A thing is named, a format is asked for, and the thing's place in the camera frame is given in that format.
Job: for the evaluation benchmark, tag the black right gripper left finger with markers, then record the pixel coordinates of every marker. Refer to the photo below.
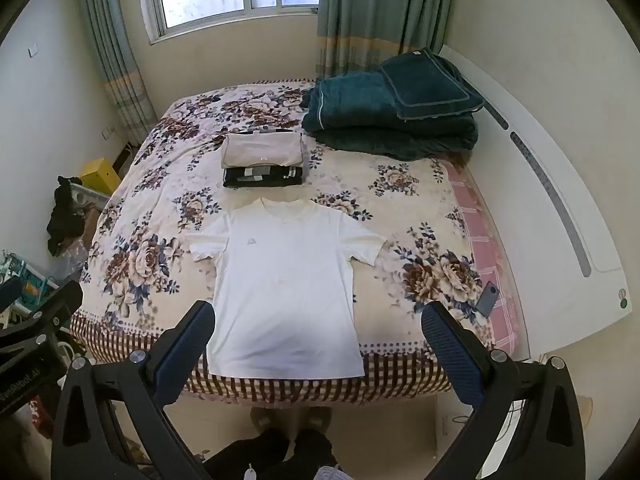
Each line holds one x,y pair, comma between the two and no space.
88,442

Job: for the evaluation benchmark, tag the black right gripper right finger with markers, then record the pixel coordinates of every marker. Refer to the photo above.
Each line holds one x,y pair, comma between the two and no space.
548,440

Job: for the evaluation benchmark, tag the white t-shirt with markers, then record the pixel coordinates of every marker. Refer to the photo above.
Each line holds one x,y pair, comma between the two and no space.
284,290

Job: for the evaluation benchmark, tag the black clothes pile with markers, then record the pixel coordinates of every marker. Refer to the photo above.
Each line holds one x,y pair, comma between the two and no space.
65,223

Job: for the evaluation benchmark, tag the green rack with items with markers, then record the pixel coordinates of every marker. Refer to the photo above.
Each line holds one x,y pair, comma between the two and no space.
36,288

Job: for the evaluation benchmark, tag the pink plaid sheet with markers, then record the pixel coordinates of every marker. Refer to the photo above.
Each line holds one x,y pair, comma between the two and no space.
489,257

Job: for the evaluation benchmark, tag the smartphone on bed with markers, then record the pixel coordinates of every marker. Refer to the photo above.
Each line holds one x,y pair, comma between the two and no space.
487,299

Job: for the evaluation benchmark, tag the white headboard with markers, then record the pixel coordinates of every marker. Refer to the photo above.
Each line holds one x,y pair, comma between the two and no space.
564,262

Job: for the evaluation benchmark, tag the yellow box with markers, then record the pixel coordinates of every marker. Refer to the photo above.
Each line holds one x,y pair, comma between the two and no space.
99,175

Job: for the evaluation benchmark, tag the folded black patterned garment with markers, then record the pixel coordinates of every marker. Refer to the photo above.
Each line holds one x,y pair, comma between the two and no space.
262,176

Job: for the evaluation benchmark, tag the left green curtain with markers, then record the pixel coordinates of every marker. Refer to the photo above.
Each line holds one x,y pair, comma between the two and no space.
119,71

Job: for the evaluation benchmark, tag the green curtain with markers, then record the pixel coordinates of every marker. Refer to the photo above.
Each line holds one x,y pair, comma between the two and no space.
119,71
361,34

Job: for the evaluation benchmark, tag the folded beige garment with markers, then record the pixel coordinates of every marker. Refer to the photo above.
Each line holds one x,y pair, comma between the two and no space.
262,149

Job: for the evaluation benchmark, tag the dark green folded quilt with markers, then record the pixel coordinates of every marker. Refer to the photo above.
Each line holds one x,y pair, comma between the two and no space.
356,112

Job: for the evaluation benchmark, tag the dark green pillow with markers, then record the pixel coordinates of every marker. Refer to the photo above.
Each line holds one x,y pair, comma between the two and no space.
426,86

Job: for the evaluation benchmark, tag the right green curtain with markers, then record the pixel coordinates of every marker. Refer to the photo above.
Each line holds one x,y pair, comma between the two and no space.
361,34

